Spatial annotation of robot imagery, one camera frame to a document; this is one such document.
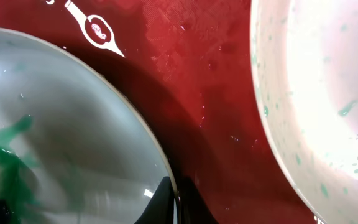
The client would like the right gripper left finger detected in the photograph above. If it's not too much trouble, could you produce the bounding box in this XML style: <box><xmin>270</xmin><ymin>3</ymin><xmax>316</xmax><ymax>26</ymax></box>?
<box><xmin>135</xmin><ymin>176</ymin><xmax>174</xmax><ymax>224</ymax></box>

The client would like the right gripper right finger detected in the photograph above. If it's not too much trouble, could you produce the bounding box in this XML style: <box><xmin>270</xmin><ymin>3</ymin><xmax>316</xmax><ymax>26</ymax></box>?
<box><xmin>179</xmin><ymin>177</ymin><xmax>218</xmax><ymax>224</ymax></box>

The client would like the stained white plate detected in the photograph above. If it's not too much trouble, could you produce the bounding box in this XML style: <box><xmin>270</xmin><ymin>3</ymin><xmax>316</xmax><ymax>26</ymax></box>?
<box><xmin>0</xmin><ymin>28</ymin><xmax>180</xmax><ymax>223</ymax></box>
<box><xmin>250</xmin><ymin>0</ymin><xmax>358</xmax><ymax>223</ymax></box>

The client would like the red plastic tray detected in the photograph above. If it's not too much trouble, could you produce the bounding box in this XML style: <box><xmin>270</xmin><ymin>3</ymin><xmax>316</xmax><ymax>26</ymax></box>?
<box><xmin>0</xmin><ymin>0</ymin><xmax>314</xmax><ymax>223</ymax></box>

